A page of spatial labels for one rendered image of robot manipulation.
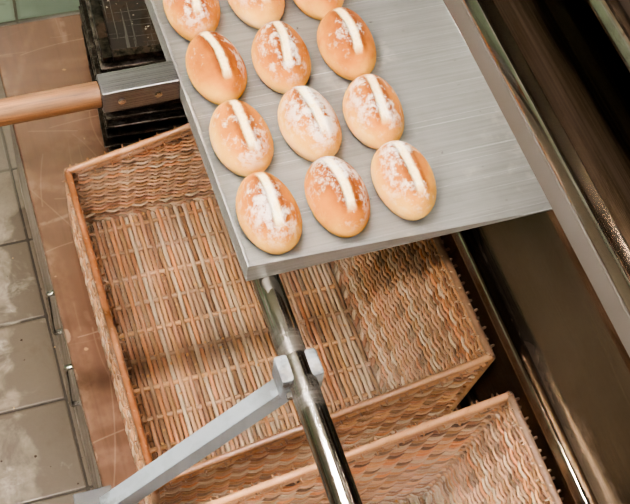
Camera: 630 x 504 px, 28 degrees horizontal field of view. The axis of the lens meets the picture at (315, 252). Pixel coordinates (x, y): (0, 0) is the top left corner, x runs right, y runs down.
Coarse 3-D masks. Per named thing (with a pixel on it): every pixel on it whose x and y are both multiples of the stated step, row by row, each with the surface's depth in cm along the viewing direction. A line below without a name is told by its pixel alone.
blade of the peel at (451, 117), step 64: (384, 0) 156; (320, 64) 149; (384, 64) 150; (448, 64) 151; (192, 128) 141; (448, 128) 145; (448, 192) 140; (512, 192) 141; (256, 256) 133; (320, 256) 132
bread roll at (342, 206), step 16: (320, 160) 135; (336, 160) 135; (320, 176) 134; (336, 176) 133; (352, 176) 133; (320, 192) 133; (336, 192) 132; (352, 192) 132; (320, 208) 133; (336, 208) 132; (352, 208) 132; (368, 208) 134; (336, 224) 133; (352, 224) 133
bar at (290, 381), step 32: (256, 288) 132; (288, 320) 129; (288, 352) 127; (288, 384) 126; (320, 384) 128; (224, 416) 132; (256, 416) 131; (320, 416) 123; (192, 448) 134; (320, 448) 121; (128, 480) 138; (160, 480) 136; (352, 480) 120
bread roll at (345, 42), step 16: (336, 16) 147; (352, 16) 146; (320, 32) 148; (336, 32) 146; (352, 32) 145; (368, 32) 147; (320, 48) 148; (336, 48) 146; (352, 48) 145; (368, 48) 146; (336, 64) 146; (352, 64) 145; (368, 64) 146; (352, 80) 148
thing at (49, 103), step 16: (16, 96) 139; (32, 96) 139; (48, 96) 139; (64, 96) 139; (80, 96) 140; (96, 96) 140; (0, 112) 137; (16, 112) 138; (32, 112) 138; (48, 112) 139; (64, 112) 140
